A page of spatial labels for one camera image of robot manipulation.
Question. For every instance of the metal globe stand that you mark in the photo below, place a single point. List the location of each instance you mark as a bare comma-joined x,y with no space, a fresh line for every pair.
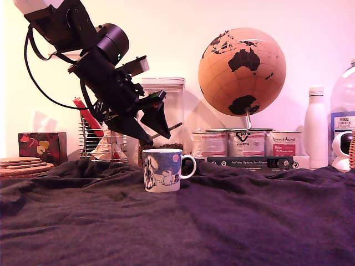
248,119

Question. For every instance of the floral dark tissue box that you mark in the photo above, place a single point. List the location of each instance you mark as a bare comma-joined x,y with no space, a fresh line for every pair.
41,147

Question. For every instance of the illustrated white blue mug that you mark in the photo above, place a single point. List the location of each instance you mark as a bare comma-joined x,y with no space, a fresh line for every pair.
163,171

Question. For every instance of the clear container white lid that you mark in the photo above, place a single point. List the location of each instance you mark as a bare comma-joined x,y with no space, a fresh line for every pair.
174,110

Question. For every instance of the white tin black arrow symbol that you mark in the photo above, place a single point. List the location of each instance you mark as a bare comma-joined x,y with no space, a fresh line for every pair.
245,144

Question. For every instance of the small white round camera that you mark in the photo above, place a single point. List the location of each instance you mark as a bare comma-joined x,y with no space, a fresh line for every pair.
339,164

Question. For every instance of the dark grey cloth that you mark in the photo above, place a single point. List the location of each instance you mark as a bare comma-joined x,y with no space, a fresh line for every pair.
194,221

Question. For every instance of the dark wooden coffee scoop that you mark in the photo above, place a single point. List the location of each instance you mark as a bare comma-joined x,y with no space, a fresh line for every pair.
177,125

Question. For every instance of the large clear water bottle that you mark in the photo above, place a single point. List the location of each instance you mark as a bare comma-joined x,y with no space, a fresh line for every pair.
344,88

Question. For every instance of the white metal bottle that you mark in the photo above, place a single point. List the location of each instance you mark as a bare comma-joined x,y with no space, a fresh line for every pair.
316,133

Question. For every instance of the black printed flat box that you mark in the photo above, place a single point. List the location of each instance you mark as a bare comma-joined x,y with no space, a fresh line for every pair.
238,163

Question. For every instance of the white tin red label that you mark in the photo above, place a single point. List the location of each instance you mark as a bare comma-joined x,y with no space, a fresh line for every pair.
283,144

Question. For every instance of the white tin pink text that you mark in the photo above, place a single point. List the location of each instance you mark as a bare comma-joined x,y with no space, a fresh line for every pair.
209,144

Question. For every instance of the wicker basket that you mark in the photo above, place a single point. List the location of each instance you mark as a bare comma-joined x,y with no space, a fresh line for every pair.
352,149

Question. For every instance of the round cork trivet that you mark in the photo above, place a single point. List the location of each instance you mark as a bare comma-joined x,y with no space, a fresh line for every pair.
16,175
27,171

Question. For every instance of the square cork coaster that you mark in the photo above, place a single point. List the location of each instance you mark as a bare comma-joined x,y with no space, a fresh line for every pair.
19,159
19,163
27,166

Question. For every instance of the white tissue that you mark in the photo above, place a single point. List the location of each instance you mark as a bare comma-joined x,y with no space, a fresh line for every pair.
44,123

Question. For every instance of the cork globe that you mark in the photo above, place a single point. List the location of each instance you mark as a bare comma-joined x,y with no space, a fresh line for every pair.
241,77

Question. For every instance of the red chopstick sleeve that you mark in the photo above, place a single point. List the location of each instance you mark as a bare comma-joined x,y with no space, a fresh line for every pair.
83,110

